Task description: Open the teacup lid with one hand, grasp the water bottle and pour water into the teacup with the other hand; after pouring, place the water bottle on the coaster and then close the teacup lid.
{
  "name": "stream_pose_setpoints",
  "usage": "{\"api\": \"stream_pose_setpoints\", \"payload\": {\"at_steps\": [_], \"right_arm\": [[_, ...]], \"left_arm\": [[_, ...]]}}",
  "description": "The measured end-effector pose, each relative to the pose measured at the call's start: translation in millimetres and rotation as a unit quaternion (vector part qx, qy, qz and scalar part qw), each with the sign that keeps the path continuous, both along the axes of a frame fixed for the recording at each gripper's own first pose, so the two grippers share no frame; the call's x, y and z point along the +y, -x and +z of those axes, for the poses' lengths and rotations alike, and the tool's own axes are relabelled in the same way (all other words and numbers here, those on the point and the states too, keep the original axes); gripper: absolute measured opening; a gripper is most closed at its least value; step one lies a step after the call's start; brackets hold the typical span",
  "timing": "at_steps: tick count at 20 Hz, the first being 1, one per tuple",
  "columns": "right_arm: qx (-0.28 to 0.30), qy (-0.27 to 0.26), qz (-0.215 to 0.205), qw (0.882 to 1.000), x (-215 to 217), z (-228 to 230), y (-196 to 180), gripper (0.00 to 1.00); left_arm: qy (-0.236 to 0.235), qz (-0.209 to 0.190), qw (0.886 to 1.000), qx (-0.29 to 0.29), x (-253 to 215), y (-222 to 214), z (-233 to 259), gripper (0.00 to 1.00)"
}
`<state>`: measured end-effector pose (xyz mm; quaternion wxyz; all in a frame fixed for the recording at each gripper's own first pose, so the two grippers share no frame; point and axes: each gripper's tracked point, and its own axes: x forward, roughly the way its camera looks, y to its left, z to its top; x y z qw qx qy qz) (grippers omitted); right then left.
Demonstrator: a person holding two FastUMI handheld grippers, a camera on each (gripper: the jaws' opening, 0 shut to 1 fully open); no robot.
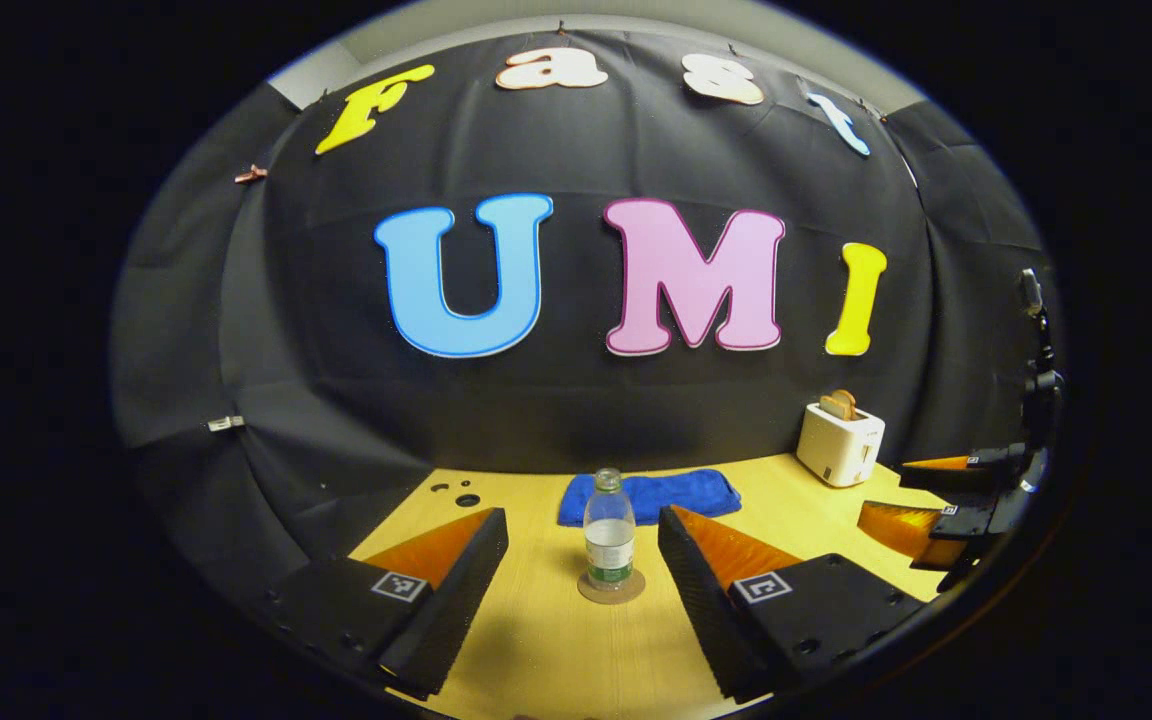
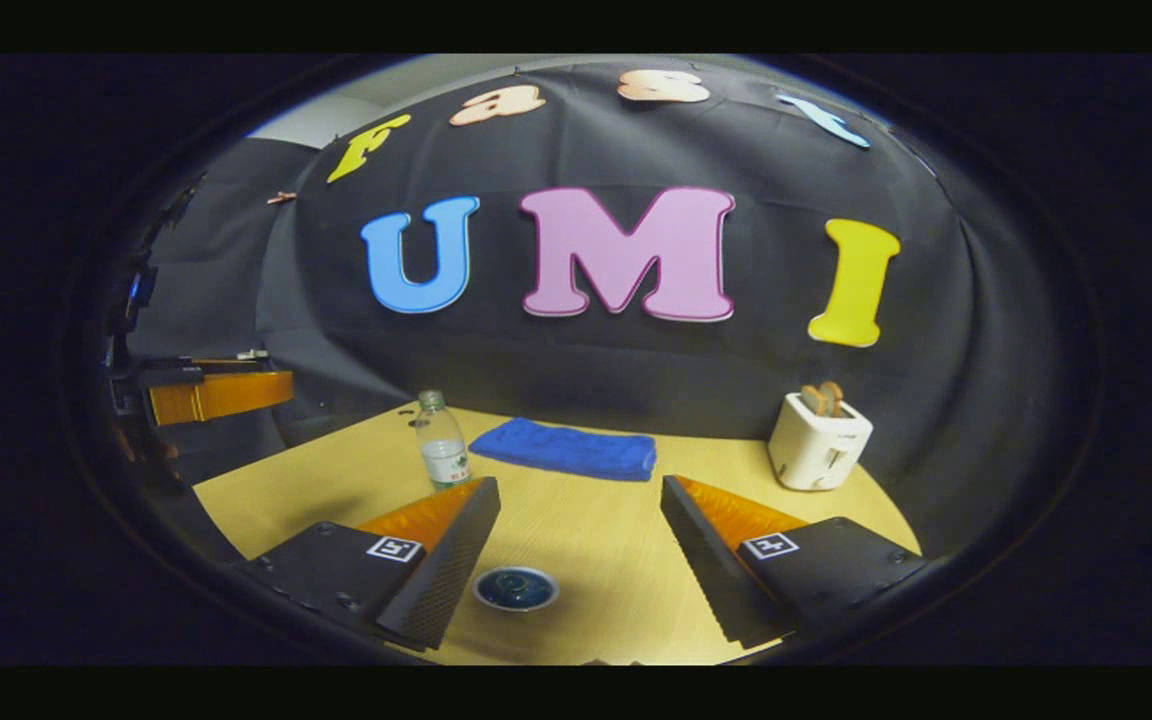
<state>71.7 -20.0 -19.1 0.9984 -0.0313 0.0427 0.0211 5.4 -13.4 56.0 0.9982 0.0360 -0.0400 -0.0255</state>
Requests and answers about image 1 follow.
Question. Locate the round brown coaster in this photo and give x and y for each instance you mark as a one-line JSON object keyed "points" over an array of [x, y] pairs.
{"points": [[626, 595]]}

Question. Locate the toast slice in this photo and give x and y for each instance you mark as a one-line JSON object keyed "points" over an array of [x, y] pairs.
{"points": [[848, 399], [833, 407]]}

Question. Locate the silver cloth clip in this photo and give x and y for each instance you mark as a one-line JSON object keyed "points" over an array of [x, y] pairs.
{"points": [[226, 423]]}

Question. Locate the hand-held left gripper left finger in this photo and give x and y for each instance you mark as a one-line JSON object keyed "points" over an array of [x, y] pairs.
{"points": [[456, 600]]}

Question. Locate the clear plastic water bottle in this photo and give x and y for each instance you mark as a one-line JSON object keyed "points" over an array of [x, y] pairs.
{"points": [[609, 540]]}

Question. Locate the white toaster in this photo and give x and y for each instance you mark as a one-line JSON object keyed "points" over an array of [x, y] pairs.
{"points": [[836, 450]]}

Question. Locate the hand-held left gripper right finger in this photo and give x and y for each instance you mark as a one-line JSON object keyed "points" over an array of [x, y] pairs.
{"points": [[701, 590]]}

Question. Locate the copper cloth clip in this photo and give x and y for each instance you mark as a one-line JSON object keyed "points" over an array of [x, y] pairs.
{"points": [[250, 174]]}

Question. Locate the black backdrop cloth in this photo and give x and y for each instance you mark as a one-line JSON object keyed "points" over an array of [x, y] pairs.
{"points": [[586, 420]]}

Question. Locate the blue folded towel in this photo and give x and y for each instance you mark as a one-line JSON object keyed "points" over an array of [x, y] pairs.
{"points": [[666, 495]]}

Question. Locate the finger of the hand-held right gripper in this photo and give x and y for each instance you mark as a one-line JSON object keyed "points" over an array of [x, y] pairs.
{"points": [[991, 468], [911, 530]]}

